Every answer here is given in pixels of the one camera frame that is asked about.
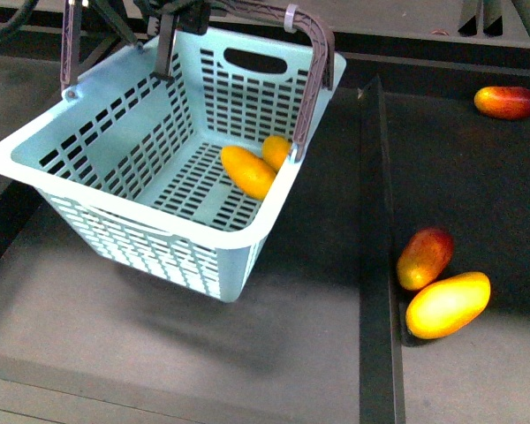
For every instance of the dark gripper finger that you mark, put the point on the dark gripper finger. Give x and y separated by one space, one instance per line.
167 29

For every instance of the brown basket handle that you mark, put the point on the brown basket handle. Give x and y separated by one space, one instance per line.
193 18

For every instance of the light blue plastic basket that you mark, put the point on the light blue plastic basket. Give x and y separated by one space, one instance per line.
132 163

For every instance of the red mango far right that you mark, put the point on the red mango far right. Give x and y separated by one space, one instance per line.
508 103

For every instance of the red yellow mango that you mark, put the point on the red yellow mango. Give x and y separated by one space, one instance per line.
424 258

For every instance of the yellow orange mango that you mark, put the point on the yellow orange mango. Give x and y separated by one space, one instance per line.
446 306

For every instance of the white zip tie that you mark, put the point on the white zip tie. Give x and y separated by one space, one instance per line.
289 18

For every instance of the black shelf divider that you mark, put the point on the black shelf divider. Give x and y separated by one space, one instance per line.
381 383

